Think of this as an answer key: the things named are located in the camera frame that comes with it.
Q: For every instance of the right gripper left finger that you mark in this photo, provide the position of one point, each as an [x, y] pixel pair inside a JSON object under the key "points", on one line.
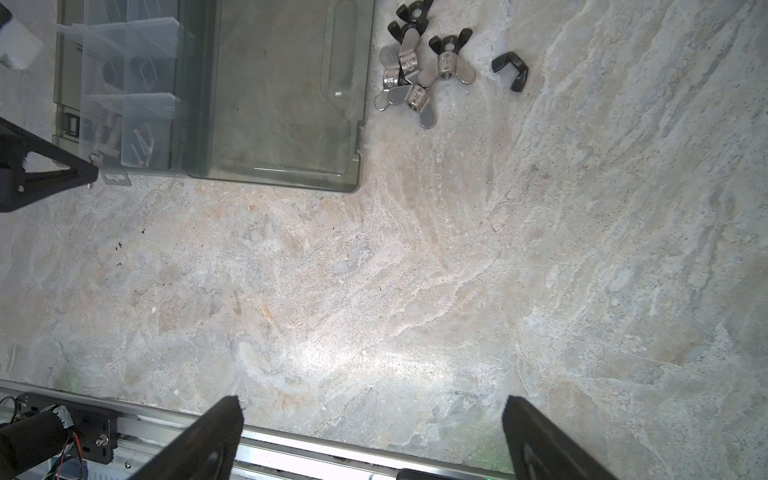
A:
{"points": [[205, 450]]}

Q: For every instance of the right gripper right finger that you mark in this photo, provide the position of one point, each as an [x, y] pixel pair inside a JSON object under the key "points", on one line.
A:
{"points": [[539, 449]]}

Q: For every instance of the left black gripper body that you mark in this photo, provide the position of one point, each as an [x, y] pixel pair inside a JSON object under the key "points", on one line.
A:
{"points": [[20, 188]]}

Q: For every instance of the pile of wing nuts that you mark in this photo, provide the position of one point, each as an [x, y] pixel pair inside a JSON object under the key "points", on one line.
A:
{"points": [[406, 80]]}

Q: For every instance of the clear compartment organizer box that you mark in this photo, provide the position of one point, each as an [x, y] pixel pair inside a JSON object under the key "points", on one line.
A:
{"points": [[132, 85]]}

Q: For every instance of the aluminium mounting rail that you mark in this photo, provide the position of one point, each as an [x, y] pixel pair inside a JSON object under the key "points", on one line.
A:
{"points": [[139, 432]]}

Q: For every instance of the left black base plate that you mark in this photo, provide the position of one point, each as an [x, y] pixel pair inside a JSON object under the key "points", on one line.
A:
{"points": [[95, 426]]}

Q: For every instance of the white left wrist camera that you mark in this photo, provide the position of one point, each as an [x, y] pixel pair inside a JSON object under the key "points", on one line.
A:
{"points": [[19, 46]]}

